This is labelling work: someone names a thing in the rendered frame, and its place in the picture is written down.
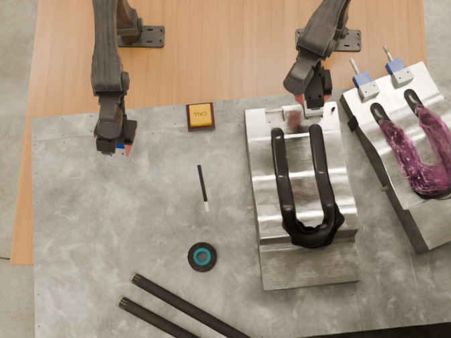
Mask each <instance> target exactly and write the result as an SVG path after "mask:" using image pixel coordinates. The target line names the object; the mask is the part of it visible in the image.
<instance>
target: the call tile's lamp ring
mask: <svg viewBox="0 0 451 338"><path fill-rule="evenodd" d="M201 104H210V105H211V117H212V124H213V125H206V126H199V127H191V126H190V118H189V105H186V106H187V121H188V129H203V128H210V127H215V121H214V114H213V102H211V103H197V104H190V105H201Z"/></svg>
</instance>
